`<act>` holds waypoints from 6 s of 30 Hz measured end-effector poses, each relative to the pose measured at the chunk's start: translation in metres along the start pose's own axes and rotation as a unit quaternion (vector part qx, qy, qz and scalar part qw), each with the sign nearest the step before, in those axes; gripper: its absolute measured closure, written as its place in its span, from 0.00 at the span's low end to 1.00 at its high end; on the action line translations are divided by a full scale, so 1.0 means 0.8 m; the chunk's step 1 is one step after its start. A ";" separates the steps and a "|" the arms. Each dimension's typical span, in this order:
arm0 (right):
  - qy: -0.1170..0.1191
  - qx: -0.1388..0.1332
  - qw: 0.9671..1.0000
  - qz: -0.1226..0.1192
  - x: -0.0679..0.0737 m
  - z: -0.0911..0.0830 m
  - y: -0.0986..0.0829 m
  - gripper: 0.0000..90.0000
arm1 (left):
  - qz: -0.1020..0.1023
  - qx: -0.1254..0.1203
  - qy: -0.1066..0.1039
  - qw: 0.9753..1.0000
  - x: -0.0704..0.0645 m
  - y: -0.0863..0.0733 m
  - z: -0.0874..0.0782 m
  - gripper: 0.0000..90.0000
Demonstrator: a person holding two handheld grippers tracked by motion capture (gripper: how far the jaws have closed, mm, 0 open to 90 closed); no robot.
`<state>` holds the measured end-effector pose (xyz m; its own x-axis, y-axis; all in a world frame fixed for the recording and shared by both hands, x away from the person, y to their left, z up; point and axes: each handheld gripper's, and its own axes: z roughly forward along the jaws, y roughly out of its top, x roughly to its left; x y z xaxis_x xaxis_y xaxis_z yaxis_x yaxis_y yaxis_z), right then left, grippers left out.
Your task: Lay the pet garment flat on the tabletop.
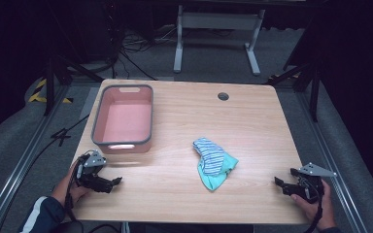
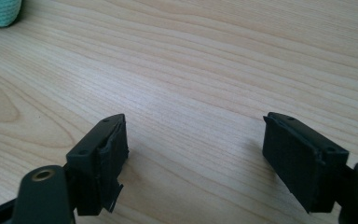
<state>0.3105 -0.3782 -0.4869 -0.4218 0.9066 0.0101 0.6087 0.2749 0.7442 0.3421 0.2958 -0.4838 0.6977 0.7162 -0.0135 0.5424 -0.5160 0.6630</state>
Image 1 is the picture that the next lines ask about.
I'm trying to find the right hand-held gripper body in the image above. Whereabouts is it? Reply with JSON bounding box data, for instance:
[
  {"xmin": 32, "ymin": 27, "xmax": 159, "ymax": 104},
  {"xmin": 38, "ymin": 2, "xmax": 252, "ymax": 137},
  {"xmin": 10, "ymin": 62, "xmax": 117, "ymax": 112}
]
[{"xmin": 287, "ymin": 162, "xmax": 338, "ymax": 205}]

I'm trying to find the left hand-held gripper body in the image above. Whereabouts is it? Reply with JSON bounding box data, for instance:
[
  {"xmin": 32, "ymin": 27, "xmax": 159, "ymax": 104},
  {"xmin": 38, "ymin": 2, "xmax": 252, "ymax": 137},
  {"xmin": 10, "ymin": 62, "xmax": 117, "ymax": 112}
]
[{"xmin": 76, "ymin": 150, "xmax": 115, "ymax": 194}]

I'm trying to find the pink basket with grey rim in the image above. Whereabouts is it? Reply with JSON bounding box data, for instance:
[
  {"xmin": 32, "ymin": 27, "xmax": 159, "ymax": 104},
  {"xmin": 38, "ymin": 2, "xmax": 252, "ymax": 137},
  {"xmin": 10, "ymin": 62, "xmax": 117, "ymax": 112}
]
[{"xmin": 90, "ymin": 83, "xmax": 154, "ymax": 155}]

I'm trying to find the teal and striped small garment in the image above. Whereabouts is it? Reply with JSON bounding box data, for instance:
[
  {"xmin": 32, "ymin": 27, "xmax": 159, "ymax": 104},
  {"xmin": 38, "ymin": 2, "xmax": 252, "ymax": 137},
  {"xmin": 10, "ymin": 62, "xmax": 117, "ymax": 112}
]
[{"xmin": 192, "ymin": 137, "xmax": 240, "ymax": 192}]

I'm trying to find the person's left hand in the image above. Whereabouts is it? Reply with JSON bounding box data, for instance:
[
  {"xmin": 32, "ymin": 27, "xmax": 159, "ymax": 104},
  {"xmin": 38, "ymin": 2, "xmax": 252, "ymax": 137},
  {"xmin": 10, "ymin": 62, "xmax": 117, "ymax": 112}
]
[{"xmin": 51, "ymin": 160, "xmax": 92, "ymax": 207}]

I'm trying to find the person's right hand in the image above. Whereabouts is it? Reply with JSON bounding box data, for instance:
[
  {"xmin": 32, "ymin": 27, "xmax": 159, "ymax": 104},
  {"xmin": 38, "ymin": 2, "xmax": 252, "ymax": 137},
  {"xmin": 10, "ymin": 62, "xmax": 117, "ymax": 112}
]
[{"xmin": 289, "ymin": 179, "xmax": 338, "ymax": 231}]

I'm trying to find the black tape cross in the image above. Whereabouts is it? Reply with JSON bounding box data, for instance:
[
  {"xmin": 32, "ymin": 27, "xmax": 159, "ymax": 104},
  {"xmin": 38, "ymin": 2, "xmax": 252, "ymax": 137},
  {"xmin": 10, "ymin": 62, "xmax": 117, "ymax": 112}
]
[{"xmin": 50, "ymin": 127, "xmax": 73, "ymax": 148}]

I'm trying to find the black metal stand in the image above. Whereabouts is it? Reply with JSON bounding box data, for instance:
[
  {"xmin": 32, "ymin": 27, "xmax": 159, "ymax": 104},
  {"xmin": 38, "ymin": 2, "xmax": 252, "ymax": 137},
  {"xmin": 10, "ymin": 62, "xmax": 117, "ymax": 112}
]
[
  {"xmin": 42, "ymin": 52, "xmax": 105, "ymax": 117},
  {"xmin": 265, "ymin": 59, "xmax": 322, "ymax": 123}
]

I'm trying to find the yellow black floor tape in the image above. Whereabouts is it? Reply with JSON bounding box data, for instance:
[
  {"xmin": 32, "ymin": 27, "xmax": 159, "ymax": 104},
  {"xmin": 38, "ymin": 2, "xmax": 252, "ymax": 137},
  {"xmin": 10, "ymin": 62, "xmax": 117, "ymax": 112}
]
[{"xmin": 27, "ymin": 78, "xmax": 75, "ymax": 105}]

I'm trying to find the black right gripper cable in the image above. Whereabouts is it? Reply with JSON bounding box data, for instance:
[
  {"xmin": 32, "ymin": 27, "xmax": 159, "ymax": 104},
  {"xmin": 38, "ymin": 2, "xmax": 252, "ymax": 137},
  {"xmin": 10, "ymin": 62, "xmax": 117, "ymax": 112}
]
[{"xmin": 302, "ymin": 181, "xmax": 325, "ymax": 233}]

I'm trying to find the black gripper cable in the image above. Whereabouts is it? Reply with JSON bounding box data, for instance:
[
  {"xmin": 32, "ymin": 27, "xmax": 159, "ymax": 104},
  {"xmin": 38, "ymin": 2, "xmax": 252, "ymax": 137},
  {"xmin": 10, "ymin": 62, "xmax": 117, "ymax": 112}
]
[
  {"xmin": 63, "ymin": 163, "xmax": 85, "ymax": 233},
  {"xmin": 302, "ymin": 181, "xmax": 325, "ymax": 233}
]

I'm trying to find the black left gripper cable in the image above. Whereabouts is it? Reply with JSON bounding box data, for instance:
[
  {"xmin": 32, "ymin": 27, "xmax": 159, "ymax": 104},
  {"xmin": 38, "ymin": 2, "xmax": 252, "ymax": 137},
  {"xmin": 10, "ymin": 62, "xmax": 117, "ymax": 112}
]
[{"xmin": 63, "ymin": 163, "xmax": 85, "ymax": 233}]

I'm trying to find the grey metal floor rail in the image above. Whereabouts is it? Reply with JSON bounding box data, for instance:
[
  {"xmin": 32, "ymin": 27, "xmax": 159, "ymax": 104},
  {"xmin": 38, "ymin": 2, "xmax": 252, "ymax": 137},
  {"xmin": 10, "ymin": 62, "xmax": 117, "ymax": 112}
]
[
  {"xmin": 294, "ymin": 90, "xmax": 370, "ymax": 233},
  {"xmin": 0, "ymin": 84, "xmax": 76, "ymax": 233}
]

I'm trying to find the long black floor cable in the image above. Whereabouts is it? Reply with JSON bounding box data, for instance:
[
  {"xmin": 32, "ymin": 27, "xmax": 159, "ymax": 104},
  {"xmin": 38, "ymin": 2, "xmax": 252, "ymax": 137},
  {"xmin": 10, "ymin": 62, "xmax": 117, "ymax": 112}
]
[{"xmin": 0, "ymin": 114, "xmax": 91, "ymax": 229}]

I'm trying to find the bundle of floor cables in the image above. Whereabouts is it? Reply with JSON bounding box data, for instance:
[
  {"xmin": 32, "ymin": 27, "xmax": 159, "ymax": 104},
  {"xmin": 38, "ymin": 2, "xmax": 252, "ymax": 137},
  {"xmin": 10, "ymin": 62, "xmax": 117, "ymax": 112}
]
[{"xmin": 111, "ymin": 23, "xmax": 179, "ymax": 82}]

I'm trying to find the white metal desk frame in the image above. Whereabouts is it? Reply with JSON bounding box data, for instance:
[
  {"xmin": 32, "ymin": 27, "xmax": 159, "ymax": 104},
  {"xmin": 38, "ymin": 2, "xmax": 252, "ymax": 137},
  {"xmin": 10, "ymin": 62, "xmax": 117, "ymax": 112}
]
[{"xmin": 173, "ymin": 4, "xmax": 267, "ymax": 77}]

